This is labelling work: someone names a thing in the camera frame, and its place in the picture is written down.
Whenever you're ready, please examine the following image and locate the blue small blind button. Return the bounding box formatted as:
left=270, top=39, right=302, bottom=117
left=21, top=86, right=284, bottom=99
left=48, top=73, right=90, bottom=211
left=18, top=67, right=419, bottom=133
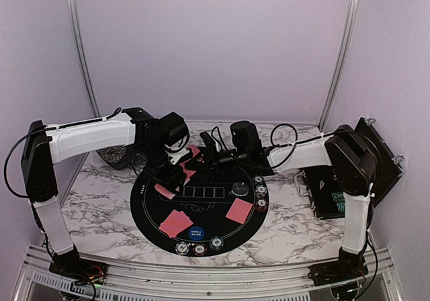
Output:
left=188, top=226, right=205, bottom=241

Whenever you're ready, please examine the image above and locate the red playing card deck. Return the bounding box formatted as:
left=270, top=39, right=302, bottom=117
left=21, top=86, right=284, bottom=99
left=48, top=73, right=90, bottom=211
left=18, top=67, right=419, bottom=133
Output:
left=155, top=184, right=175, bottom=200

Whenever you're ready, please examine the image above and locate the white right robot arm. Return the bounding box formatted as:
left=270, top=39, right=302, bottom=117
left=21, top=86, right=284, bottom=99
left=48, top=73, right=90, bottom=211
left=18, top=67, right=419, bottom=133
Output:
left=200, top=120, right=381, bottom=280

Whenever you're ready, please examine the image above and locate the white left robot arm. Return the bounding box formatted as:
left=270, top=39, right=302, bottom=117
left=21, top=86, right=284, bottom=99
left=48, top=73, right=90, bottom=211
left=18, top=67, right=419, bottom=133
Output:
left=21, top=107, right=189, bottom=277

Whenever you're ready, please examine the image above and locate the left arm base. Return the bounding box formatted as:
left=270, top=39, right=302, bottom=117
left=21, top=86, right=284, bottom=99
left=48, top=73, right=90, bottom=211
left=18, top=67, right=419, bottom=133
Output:
left=47, top=246, right=108, bottom=284

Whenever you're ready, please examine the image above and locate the black dealer button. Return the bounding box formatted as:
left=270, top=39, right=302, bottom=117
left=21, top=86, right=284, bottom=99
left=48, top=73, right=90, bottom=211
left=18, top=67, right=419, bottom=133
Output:
left=231, top=182, right=249, bottom=197

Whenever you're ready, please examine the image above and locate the red playing card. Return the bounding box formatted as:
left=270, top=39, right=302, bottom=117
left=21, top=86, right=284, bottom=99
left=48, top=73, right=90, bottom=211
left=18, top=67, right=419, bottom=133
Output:
left=188, top=145, right=201, bottom=158
left=183, top=169, right=196, bottom=182
left=159, top=211, right=193, bottom=238
left=159, top=210, right=187, bottom=232
left=225, top=198, right=253, bottom=224

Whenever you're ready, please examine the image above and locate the black floral patterned pouch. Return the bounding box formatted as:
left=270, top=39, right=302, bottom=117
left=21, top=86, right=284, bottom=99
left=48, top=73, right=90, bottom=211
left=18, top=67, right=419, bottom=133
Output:
left=96, top=146, right=131, bottom=170

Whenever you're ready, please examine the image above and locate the black poker chip case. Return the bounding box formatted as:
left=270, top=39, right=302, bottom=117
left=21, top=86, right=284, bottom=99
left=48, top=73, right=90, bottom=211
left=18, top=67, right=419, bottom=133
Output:
left=300, top=118, right=403, bottom=219

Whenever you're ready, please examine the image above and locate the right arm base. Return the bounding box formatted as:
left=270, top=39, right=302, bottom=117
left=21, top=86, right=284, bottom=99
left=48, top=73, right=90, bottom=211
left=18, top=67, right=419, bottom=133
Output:
left=308, top=259, right=369, bottom=286

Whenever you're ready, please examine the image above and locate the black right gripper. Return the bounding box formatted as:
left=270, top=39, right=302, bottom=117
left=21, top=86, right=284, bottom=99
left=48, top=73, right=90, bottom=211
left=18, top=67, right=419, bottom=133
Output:
left=185, top=145, right=249, bottom=179

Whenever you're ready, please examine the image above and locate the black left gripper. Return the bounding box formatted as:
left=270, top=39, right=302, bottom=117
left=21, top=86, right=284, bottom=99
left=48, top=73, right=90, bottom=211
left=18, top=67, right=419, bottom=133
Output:
left=139, top=142, right=187, bottom=196

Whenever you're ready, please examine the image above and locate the round black poker mat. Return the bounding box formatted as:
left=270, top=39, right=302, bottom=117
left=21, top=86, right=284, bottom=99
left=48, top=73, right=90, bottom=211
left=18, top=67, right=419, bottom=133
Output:
left=130, top=146, right=269, bottom=257

